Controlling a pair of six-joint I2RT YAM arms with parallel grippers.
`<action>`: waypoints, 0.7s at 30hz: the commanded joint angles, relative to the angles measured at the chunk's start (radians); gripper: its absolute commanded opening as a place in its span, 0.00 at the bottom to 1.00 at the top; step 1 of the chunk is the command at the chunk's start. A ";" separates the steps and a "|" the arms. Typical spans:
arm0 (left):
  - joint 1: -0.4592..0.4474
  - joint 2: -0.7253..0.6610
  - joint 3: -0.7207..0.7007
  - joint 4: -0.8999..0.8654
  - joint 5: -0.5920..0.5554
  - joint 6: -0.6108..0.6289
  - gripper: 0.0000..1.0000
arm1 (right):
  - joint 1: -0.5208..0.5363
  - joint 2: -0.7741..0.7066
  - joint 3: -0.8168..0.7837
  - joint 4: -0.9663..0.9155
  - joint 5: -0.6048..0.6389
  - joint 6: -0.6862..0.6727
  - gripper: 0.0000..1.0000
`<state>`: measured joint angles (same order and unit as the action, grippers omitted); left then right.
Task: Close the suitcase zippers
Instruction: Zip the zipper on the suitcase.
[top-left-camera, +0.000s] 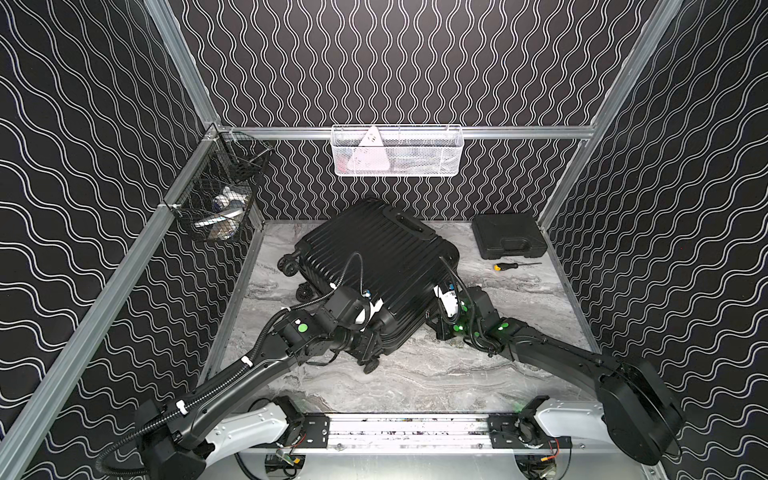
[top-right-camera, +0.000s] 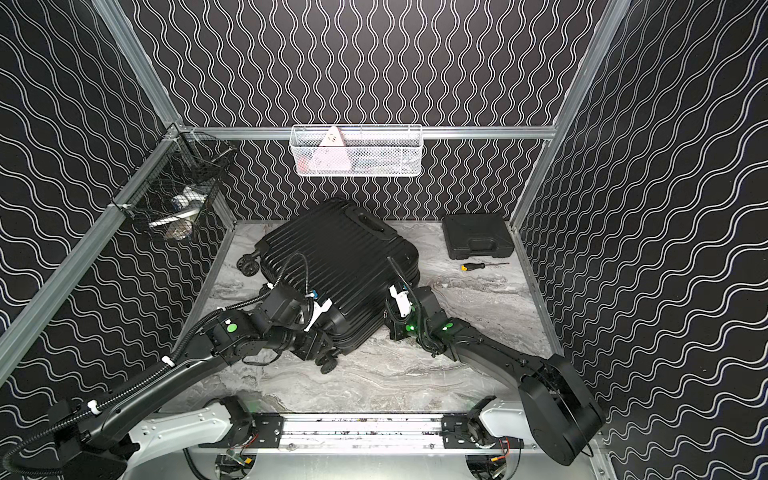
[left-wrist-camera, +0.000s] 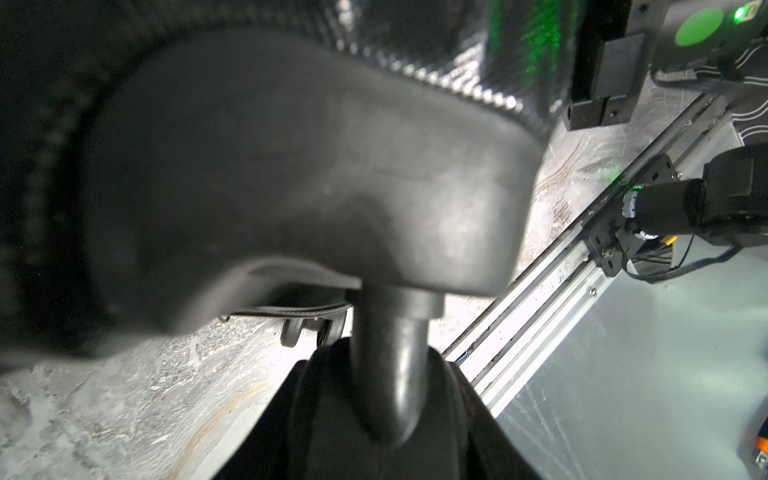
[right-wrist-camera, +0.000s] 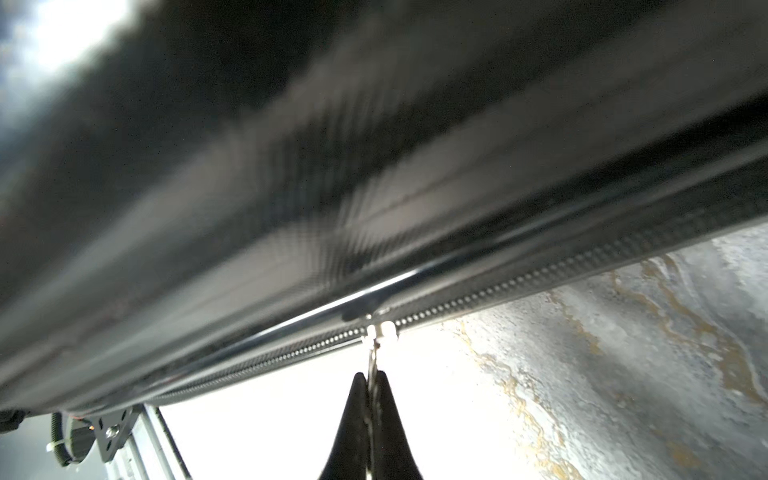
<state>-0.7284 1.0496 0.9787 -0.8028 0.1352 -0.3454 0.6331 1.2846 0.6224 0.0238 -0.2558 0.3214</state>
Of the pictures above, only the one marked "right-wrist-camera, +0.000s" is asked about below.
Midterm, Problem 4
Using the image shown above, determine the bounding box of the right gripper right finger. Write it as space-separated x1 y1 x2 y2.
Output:
370 370 423 480

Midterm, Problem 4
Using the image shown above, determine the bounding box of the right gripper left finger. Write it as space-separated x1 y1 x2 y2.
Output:
319 372 369 480

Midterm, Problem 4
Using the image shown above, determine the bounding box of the black hard-shell suitcase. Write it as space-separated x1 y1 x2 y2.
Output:
1 1 767 416

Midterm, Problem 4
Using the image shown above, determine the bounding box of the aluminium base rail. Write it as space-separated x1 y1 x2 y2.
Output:
46 404 192 480

